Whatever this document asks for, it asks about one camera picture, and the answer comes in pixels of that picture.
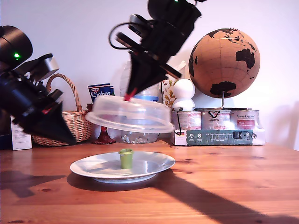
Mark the white round security camera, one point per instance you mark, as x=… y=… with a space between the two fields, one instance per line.
x=183 y=91

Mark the white printed carton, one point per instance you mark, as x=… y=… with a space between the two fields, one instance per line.
x=23 y=142

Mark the white tissue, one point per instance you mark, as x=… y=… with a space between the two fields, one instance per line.
x=182 y=66

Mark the dark box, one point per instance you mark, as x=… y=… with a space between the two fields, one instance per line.
x=4 y=142

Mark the blue Ciobar packet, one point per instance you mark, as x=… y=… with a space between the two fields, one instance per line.
x=112 y=91
x=99 y=93

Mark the cork globe on stand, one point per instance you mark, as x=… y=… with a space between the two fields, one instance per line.
x=222 y=65

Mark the tin can red label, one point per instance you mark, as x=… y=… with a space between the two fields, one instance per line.
x=187 y=120

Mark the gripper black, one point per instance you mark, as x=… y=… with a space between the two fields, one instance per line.
x=163 y=49
x=30 y=100

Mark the large clear water bottle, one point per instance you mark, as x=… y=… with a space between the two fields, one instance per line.
x=149 y=92

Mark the green coffee capsule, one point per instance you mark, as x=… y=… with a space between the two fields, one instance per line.
x=126 y=161

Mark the red glass goblet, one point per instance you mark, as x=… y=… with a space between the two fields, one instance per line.
x=102 y=137

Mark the tin can script label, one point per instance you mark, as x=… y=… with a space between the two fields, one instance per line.
x=244 y=119

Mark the white plate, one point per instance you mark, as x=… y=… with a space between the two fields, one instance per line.
x=149 y=166

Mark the leaf print tissue box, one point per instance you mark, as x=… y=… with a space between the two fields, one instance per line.
x=168 y=95

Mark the tin can black scribble label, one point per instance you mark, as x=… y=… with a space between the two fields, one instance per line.
x=215 y=120

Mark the arm grey camera box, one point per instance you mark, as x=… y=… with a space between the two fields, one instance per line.
x=135 y=19
x=47 y=66

